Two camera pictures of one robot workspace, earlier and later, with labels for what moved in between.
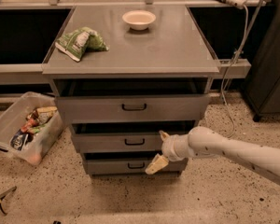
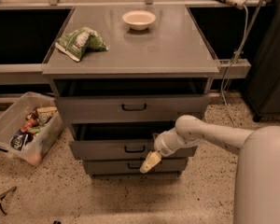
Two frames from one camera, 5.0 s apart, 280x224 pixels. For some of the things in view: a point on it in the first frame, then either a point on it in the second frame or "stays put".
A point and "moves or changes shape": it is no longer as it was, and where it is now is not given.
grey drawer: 118,142 moves or changes shape
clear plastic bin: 30,129 stays put
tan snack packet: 45,113 stays put
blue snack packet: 19,140 stays put
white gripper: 168,147 to 161,146
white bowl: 139,20 stays put
